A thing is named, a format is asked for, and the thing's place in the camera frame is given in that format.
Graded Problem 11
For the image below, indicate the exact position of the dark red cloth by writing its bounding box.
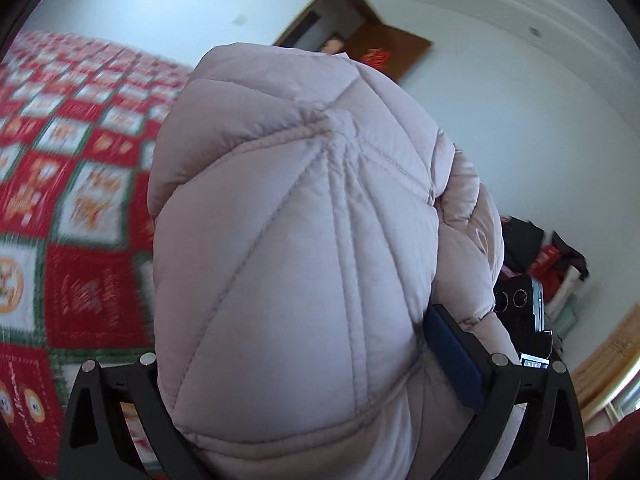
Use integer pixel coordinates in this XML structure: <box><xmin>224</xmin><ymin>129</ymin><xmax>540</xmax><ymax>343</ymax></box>
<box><xmin>585</xmin><ymin>422</ymin><xmax>640</xmax><ymax>480</ymax></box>

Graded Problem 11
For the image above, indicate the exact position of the red printed bed blanket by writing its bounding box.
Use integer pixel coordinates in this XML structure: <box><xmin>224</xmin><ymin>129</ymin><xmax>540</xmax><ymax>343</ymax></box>
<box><xmin>0</xmin><ymin>30</ymin><xmax>196</xmax><ymax>480</ymax></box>

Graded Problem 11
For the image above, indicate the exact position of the window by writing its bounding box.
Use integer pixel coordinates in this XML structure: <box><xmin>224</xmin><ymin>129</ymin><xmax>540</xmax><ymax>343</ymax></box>
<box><xmin>602</xmin><ymin>377</ymin><xmax>640</xmax><ymax>423</ymax></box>

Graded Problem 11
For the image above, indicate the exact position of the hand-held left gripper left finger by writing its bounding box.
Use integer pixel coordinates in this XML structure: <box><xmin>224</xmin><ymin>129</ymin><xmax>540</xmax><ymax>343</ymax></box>
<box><xmin>59</xmin><ymin>353</ymin><xmax>212</xmax><ymax>480</ymax></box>

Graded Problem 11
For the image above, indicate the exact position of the brown wooden door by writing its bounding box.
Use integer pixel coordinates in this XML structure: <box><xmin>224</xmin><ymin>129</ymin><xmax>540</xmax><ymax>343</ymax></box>
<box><xmin>345</xmin><ymin>22</ymin><xmax>433</xmax><ymax>84</ymax></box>

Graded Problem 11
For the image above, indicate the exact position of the red door ornament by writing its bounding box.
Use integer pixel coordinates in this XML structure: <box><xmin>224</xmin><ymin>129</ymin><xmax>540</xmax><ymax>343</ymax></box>
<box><xmin>361</xmin><ymin>47</ymin><xmax>392</xmax><ymax>67</ymax></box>

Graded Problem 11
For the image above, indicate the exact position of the pile of dark and red clothes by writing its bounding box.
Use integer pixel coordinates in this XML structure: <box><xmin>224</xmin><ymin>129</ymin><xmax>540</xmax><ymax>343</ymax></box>
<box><xmin>499</xmin><ymin>215</ymin><xmax>591</xmax><ymax>311</ymax></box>

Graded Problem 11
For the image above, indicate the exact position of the yellow curtain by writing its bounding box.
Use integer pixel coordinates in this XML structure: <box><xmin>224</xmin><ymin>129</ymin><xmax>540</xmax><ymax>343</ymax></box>
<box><xmin>570</xmin><ymin>305</ymin><xmax>640</xmax><ymax>423</ymax></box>

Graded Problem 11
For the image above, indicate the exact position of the pale pink down jacket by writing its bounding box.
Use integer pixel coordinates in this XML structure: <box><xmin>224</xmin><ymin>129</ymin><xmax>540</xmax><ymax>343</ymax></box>
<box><xmin>146</xmin><ymin>42</ymin><xmax>526</xmax><ymax>480</ymax></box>

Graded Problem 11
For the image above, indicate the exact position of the dark wooden door frame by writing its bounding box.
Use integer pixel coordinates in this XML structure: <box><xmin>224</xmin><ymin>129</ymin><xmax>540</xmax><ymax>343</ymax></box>
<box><xmin>272</xmin><ymin>0</ymin><xmax>385</xmax><ymax>53</ymax></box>

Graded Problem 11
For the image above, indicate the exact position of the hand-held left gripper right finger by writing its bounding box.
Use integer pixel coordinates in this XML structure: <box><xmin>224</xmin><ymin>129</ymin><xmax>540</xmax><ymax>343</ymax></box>
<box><xmin>422</xmin><ymin>303</ymin><xmax>590</xmax><ymax>480</ymax></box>

